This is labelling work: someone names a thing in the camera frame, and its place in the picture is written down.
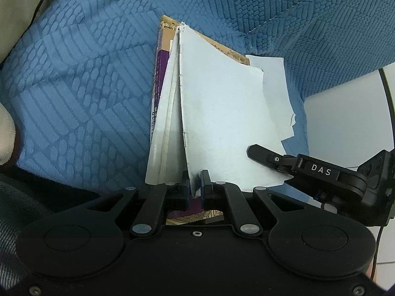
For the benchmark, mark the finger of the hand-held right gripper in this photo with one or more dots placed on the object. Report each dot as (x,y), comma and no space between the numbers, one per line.
(265,157)

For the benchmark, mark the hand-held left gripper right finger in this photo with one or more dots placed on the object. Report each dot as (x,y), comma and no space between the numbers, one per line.
(205,191)

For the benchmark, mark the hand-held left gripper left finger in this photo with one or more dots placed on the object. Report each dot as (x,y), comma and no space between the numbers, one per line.
(186,195)

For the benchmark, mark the white paper booklet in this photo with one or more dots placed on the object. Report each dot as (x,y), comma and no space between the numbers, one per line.
(274,98)
(222,114)

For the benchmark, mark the purple book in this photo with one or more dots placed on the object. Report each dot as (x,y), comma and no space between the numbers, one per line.
(160,74)

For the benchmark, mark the brown map-print book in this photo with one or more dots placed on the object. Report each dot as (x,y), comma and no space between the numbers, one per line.
(165,37)

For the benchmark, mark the blue textured seat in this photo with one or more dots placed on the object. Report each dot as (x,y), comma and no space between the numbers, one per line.
(308,37)
(92,83)

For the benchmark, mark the person's left leg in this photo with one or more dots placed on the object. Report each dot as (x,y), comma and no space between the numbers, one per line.
(12,222)

